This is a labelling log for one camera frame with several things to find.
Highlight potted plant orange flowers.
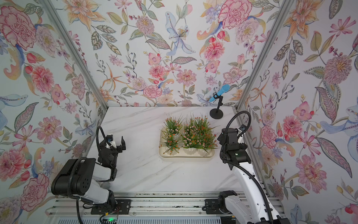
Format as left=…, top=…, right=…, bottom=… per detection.
left=159, top=128, right=181, bottom=156

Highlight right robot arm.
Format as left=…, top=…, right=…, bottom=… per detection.
left=218, top=128, right=290, bottom=224

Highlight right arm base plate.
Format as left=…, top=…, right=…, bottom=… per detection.
left=202, top=199, right=233, bottom=215

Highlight blue microphone on black stand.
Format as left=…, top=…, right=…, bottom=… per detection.
left=209, top=85, right=230, bottom=119

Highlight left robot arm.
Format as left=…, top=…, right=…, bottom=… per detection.
left=51, top=135, right=126, bottom=208

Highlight aluminium mounting rail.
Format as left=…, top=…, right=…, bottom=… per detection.
left=45, top=191, right=285, bottom=217

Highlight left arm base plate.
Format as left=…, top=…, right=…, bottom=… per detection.
left=90, top=199, right=131, bottom=215

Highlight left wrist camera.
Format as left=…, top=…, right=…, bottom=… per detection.
left=106, top=134, right=117, bottom=149

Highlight cream storage tray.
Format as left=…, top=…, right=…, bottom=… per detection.
left=158, top=128, right=215, bottom=162

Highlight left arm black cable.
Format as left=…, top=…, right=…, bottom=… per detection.
left=67, top=125, right=112, bottom=224

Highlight potted plant red flowers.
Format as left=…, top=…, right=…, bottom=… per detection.
left=193, top=116, right=217, bottom=153

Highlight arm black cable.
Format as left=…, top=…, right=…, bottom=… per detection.
left=67, top=125, right=112, bottom=224
left=219, top=111, right=275, bottom=224

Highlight potted plant pink flowers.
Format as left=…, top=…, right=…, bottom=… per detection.
left=164, top=116, right=183, bottom=139

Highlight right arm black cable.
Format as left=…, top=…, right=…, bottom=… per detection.
left=219, top=111, right=275, bottom=224

